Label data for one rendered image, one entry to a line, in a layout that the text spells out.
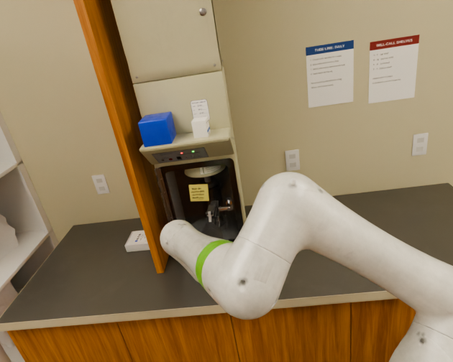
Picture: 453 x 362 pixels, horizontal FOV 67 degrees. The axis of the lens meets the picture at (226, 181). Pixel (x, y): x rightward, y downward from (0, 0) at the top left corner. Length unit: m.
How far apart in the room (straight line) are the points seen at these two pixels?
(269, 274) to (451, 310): 0.35
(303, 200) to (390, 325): 1.00
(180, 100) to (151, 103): 0.10
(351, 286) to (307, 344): 0.33
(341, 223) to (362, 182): 1.31
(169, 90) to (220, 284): 0.82
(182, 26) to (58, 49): 0.78
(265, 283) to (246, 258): 0.05
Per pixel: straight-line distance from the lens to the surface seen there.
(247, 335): 1.49
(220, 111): 1.26
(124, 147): 1.27
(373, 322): 1.51
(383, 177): 1.97
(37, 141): 2.04
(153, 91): 1.28
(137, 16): 1.26
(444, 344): 0.79
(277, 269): 0.60
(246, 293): 0.59
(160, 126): 1.19
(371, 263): 0.69
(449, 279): 0.78
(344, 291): 1.34
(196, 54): 1.23
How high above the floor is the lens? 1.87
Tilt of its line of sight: 25 degrees down
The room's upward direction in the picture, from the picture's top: 10 degrees counter-clockwise
